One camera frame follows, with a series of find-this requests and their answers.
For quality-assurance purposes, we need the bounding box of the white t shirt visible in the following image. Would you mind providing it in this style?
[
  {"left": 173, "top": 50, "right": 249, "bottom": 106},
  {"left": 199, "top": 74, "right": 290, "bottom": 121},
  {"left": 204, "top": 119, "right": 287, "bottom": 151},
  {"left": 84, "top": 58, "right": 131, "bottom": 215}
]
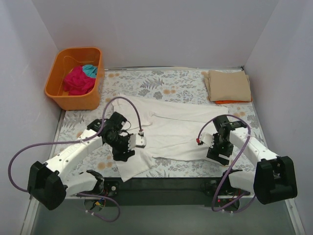
[{"left": 112, "top": 95, "right": 228, "bottom": 182}]

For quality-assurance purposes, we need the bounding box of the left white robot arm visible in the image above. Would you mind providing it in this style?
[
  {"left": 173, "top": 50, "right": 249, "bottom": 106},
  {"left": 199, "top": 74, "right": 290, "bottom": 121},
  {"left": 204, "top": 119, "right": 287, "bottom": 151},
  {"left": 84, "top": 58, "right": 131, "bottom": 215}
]
[{"left": 27, "top": 112, "right": 146, "bottom": 210}]

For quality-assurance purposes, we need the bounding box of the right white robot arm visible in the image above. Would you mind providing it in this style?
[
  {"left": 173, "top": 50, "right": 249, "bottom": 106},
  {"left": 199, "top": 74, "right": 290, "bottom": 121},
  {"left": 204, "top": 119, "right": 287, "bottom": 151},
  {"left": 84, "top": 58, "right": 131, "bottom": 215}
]
[{"left": 197, "top": 115, "right": 298, "bottom": 205}]

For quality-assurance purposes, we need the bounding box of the folded orange shirt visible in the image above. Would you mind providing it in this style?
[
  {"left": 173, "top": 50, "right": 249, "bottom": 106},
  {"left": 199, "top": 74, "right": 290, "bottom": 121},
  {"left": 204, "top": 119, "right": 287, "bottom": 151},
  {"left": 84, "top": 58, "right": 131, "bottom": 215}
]
[{"left": 215, "top": 100, "right": 252, "bottom": 105}]

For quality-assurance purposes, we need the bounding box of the crumpled magenta shirt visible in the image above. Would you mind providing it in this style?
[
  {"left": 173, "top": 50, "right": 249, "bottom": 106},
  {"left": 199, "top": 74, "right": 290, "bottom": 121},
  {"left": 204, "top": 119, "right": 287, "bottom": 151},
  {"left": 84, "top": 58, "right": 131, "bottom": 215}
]
[{"left": 63, "top": 66, "right": 96, "bottom": 95}]

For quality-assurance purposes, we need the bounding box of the crumpled teal shirt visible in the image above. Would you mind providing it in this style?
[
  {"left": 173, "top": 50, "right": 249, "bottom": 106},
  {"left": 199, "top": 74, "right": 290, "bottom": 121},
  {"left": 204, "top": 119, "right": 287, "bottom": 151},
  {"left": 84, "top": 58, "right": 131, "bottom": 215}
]
[{"left": 82, "top": 65, "right": 98, "bottom": 78}]

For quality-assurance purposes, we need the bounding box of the folded beige shirt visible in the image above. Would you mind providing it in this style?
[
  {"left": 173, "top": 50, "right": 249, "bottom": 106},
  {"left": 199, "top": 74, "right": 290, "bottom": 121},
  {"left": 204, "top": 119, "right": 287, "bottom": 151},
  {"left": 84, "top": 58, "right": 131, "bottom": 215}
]
[{"left": 203, "top": 70, "right": 252, "bottom": 102}]

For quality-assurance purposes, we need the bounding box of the floral patterned table mat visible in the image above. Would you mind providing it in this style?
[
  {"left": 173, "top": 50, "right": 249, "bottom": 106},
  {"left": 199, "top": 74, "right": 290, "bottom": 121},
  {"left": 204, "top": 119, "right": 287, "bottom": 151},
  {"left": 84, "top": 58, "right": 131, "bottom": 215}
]
[{"left": 57, "top": 70, "right": 267, "bottom": 179}]

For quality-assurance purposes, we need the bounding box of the orange plastic basket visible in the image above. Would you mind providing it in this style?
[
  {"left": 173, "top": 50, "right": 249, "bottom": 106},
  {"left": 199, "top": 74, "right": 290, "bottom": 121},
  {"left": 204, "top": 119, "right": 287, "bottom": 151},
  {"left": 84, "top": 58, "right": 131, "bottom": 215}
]
[{"left": 45, "top": 47, "right": 105, "bottom": 111}]

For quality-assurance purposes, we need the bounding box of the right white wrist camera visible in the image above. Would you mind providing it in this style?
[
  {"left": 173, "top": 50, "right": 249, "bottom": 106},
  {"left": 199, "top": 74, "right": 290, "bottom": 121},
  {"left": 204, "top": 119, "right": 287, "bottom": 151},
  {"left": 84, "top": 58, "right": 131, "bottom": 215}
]
[{"left": 196, "top": 132, "right": 214, "bottom": 147}]

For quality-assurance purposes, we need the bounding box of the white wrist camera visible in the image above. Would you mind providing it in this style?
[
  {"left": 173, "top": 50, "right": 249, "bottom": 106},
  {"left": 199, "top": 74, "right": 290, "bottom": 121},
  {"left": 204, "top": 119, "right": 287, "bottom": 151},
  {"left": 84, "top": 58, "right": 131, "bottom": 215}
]
[
  {"left": 128, "top": 134, "right": 146, "bottom": 149},
  {"left": 196, "top": 132, "right": 214, "bottom": 147}
]

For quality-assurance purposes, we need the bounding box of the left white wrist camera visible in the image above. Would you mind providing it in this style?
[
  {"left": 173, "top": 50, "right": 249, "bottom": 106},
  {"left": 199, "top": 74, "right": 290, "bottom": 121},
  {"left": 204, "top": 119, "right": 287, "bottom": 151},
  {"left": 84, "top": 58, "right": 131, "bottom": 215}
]
[{"left": 128, "top": 134, "right": 146, "bottom": 149}]

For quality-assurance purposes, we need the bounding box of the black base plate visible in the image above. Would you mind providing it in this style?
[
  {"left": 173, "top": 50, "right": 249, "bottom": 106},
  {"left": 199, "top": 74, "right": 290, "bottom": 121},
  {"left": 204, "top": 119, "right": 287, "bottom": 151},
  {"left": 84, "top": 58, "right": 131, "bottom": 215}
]
[{"left": 83, "top": 176, "right": 251, "bottom": 208}]

